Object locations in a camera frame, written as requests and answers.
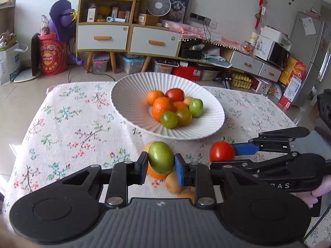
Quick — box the big red tomato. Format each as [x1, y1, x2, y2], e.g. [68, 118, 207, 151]
[209, 141, 236, 163]

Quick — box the green oval tomato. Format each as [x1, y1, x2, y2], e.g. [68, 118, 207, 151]
[188, 98, 204, 118]
[148, 141, 174, 175]

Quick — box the yellow-orange cherry tomato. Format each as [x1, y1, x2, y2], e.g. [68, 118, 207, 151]
[176, 108, 192, 126]

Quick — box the green round cherry tomato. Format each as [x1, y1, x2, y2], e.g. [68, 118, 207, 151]
[160, 111, 178, 129]

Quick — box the person's right hand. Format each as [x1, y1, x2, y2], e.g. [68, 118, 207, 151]
[292, 175, 331, 209]

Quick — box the brown longan front right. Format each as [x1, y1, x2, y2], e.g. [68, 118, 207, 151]
[177, 189, 195, 203]

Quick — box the orange tomato on table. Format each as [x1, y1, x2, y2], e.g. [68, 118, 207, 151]
[147, 164, 167, 180]

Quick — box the brown longan middle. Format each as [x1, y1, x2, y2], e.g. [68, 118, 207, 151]
[143, 141, 155, 153]

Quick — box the floral tablecloth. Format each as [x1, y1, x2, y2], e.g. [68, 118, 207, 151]
[2, 82, 293, 222]

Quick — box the orange tomato in plate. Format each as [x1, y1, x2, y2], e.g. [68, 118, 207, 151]
[173, 101, 188, 112]

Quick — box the brown longan far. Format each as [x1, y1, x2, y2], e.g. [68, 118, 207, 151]
[183, 96, 193, 106]

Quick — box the large mandarin orange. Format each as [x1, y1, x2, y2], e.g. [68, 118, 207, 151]
[151, 97, 174, 122]

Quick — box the white ribbed plate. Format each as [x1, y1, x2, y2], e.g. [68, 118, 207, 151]
[110, 72, 225, 140]

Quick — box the red tomato in plate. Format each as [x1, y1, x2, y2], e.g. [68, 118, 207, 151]
[165, 88, 185, 103]

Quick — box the rear mandarin orange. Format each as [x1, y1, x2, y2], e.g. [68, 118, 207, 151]
[145, 90, 164, 106]

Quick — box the white microwave oven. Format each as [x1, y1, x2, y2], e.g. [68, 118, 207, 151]
[253, 35, 292, 69]

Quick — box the silver refrigerator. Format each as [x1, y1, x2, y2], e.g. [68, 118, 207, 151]
[291, 12, 330, 107]

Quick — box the red snack bucket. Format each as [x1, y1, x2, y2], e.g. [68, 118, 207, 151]
[38, 33, 67, 76]

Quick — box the wooden cabinet with drawers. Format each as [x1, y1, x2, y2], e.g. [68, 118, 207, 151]
[76, 0, 182, 73]

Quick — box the white paper bag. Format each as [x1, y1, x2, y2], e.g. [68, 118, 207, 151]
[0, 43, 28, 86]

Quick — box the purple plush toy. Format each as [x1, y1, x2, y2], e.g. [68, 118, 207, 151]
[48, 0, 77, 43]

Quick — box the white desk fan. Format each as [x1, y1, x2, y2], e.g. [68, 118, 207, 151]
[147, 0, 171, 17]

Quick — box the framed cat picture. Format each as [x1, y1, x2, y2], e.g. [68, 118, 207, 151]
[162, 0, 193, 24]

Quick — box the wooden bookshelf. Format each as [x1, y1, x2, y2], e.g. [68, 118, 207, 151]
[0, 0, 16, 34]

